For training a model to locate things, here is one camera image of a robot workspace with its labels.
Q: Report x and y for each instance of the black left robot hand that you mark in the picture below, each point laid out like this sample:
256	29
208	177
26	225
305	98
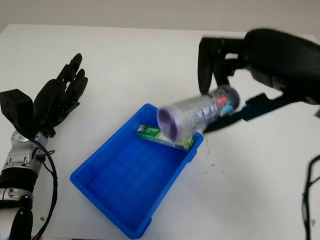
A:
52	100

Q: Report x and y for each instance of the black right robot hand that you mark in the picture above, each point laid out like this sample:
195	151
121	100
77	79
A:
282	62

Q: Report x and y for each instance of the green toothpaste box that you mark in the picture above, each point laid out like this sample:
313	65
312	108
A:
147	131

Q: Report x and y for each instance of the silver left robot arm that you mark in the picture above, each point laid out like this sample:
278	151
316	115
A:
18	160

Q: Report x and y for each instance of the blue plastic tray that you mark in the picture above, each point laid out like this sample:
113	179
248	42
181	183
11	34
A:
120	180

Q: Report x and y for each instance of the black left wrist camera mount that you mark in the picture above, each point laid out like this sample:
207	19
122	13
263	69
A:
15	105

